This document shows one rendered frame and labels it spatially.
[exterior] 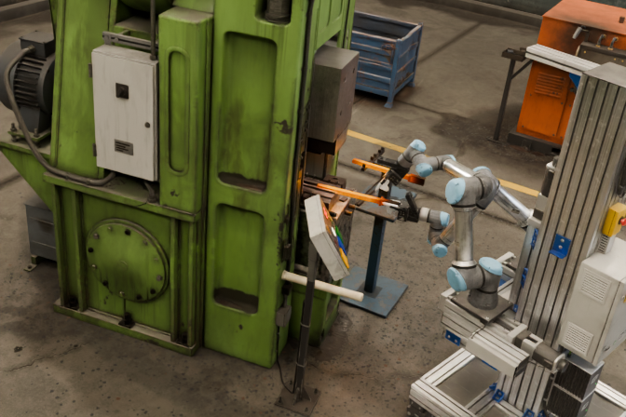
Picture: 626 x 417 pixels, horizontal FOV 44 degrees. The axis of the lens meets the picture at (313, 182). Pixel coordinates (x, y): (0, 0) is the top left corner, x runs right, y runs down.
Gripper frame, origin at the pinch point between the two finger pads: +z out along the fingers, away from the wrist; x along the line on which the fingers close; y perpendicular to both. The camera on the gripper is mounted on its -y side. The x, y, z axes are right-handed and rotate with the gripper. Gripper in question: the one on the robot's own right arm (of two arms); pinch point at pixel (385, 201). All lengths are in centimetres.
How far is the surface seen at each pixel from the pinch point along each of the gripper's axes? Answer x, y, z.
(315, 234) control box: -74, -18, 15
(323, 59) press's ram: -9, -76, 39
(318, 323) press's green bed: -16, 82, 26
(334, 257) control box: -71, -6, 6
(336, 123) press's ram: -15, -47, 27
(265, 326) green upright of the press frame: -44, 70, 48
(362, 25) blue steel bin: 445, 46, 141
